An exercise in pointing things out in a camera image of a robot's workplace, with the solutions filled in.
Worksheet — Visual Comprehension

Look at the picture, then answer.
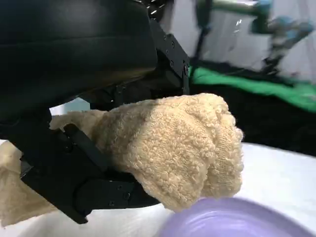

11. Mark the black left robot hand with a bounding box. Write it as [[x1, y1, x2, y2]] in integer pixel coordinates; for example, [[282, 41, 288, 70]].
[[0, 0, 191, 225]]

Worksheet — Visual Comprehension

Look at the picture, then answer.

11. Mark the beige towel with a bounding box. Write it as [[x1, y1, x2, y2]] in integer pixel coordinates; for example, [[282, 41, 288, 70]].
[[0, 93, 245, 227]]

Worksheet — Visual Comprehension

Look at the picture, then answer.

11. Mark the black stand pole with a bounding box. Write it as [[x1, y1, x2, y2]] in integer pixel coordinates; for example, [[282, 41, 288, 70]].
[[194, 0, 214, 62]]

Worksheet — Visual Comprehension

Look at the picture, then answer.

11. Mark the green cloth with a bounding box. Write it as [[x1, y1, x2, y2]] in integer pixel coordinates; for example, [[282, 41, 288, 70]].
[[187, 66, 316, 117]]

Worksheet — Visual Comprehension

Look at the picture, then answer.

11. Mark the black background cloth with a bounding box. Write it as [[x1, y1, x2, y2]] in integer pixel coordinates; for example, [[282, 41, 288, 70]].
[[189, 58, 316, 158]]

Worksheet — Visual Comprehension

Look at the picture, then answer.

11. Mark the lilac plate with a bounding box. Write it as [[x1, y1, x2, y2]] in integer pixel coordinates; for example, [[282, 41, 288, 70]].
[[157, 196, 316, 237]]

